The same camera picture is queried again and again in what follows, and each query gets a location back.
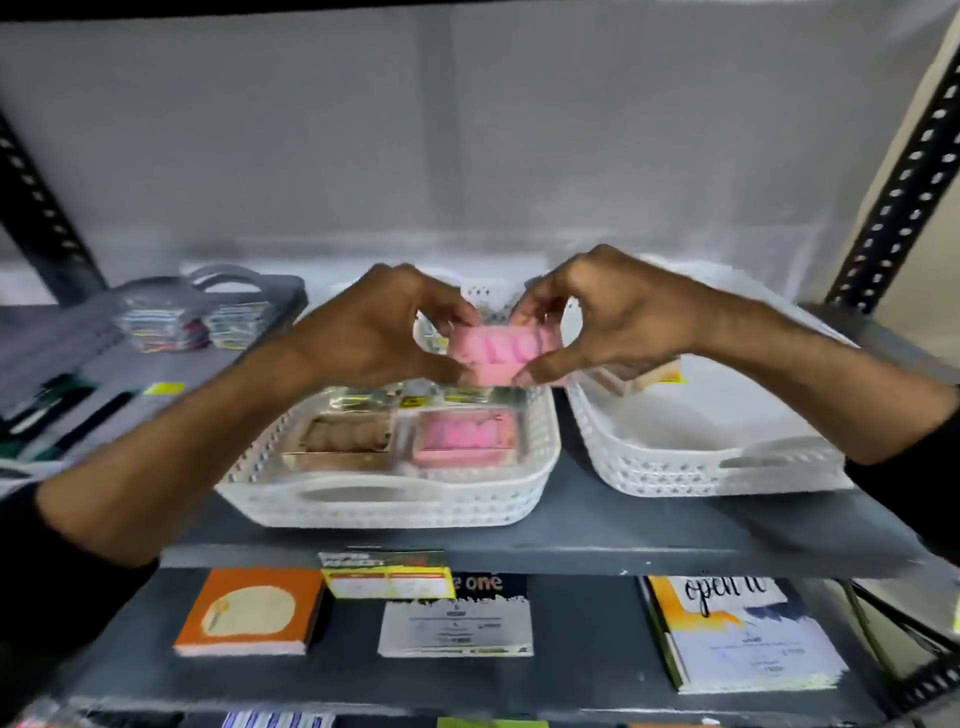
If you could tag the person's left hand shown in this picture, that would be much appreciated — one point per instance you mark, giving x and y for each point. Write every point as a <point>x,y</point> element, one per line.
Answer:
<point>360,337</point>

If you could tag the person's right hand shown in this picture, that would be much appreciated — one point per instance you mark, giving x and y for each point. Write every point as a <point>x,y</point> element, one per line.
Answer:
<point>637,315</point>

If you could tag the person's left thumb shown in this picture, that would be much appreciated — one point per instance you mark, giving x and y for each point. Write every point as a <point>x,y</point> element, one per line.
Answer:
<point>450,371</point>

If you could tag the person's right thumb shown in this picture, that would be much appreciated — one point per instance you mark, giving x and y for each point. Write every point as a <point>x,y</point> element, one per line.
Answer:
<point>551,369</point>

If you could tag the pink eyelash box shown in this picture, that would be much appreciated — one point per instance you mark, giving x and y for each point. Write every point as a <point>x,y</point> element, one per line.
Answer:
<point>499,356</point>
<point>465,439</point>

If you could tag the person's right forearm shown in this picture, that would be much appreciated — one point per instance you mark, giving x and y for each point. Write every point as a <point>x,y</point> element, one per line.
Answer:
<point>825,375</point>

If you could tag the person's left forearm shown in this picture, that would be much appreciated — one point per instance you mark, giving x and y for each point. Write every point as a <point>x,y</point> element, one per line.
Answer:
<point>180,442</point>

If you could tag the clear box with yellow label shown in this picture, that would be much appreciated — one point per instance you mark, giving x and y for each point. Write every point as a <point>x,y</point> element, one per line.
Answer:
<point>360,399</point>

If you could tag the beige box with yellow label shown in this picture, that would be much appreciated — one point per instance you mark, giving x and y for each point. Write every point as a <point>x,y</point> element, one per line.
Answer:
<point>645,379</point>

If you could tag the brown eyelash box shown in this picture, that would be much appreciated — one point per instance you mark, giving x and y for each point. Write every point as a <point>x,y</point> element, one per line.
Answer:
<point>341,435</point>

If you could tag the white basket with boxes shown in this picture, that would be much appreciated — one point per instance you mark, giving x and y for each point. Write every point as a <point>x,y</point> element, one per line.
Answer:
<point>390,495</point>

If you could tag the white plastic basket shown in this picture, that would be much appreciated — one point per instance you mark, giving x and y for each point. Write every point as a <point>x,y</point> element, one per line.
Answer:
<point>675,442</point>

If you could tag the grey metal shelf rack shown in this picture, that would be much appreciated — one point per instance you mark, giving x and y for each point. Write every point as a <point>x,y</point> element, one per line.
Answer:
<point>585,532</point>

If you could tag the yellow and red shelf label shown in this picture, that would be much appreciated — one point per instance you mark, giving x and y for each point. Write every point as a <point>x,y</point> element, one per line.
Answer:
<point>386,576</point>

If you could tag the clear packet of colourful clips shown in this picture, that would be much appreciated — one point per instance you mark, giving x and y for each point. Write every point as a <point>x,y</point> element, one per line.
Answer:
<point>161,326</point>
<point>238,324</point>

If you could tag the black and white notebook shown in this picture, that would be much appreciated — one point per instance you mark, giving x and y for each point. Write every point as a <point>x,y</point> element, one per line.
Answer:
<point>457,626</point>

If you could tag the yellow label sticker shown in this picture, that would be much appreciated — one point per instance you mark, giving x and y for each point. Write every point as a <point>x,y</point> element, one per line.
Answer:
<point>165,388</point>

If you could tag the orange notebook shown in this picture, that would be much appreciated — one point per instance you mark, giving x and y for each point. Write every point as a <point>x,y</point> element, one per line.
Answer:
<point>251,611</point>

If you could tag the white notebook with yellow splash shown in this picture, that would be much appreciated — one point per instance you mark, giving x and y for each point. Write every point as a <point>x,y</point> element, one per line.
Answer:
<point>742,637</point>

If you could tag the green packet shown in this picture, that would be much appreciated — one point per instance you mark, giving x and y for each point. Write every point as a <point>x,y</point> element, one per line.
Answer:
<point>491,724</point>

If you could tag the grey plastic basket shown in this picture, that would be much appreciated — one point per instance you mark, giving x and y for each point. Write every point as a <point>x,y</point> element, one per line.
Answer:
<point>90,360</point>

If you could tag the black pen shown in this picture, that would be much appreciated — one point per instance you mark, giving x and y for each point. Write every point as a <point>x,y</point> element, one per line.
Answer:
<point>45,401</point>
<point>90,424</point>

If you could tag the blue striped packet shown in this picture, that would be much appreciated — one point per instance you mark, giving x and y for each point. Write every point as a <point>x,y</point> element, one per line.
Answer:
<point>277,721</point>

